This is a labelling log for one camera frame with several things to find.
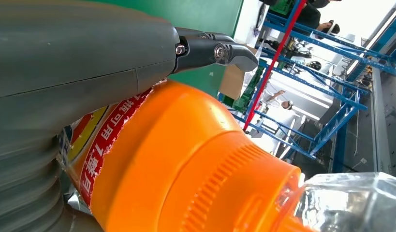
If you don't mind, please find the orange detergent bottle clear cap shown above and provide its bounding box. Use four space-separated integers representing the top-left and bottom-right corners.
57 80 396 232

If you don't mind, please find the brown cardboard box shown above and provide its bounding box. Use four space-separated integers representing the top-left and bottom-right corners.
218 46 259 101

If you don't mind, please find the white desk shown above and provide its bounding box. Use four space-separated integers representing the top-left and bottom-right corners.
233 0 269 47

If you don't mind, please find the green plastic crate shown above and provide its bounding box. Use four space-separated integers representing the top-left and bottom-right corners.
232 65 265 113
269 0 298 16

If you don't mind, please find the red metal pole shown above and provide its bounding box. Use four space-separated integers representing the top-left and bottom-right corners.
242 0 308 132

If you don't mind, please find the background person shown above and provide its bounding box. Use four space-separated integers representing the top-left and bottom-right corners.
308 0 342 9
297 3 341 36
265 89 294 111

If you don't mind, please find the blue metal shelf rack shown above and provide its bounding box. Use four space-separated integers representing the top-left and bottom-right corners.
217 0 396 174

